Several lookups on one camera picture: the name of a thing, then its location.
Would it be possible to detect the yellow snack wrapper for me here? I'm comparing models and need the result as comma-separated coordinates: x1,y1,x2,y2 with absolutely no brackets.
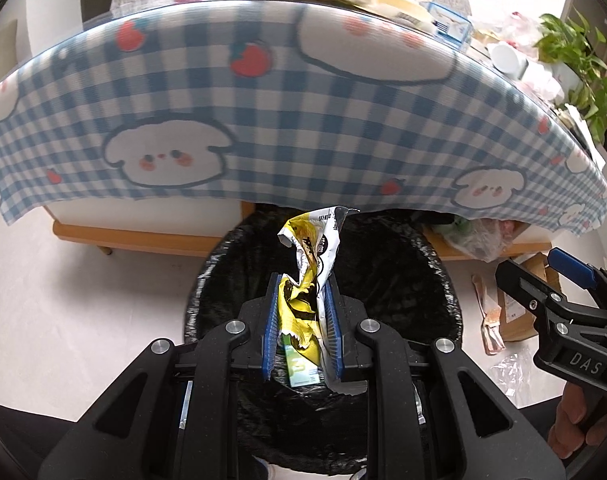
278,206,367,396

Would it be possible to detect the black trash bag bin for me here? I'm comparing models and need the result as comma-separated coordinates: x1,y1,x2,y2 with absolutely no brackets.
184,205,463,474

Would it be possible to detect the right hand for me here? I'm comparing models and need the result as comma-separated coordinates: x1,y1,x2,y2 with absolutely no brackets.
547,382,607,460

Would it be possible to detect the green white box in bin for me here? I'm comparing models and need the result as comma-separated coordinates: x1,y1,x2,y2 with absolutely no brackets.
284,344,321,388

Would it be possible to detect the clear wrapper on floor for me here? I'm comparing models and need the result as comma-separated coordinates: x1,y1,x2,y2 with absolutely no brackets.
489,349,535,408

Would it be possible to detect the torn paper strip on floor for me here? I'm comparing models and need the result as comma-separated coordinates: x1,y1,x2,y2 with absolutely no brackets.
471,274,505,356

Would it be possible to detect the clear plastic bag under table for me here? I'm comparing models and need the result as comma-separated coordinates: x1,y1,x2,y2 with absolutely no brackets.
433,217,516,262

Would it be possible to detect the green potted plant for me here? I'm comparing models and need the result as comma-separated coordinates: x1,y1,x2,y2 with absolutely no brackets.
535,13,607,144

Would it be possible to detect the blue checkered cartoon tablecloth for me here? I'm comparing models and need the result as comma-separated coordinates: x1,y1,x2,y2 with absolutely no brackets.
0,0,607,234

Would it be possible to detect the blue white milk carton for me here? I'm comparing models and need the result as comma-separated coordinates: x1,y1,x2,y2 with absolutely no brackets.
427,1,474,52

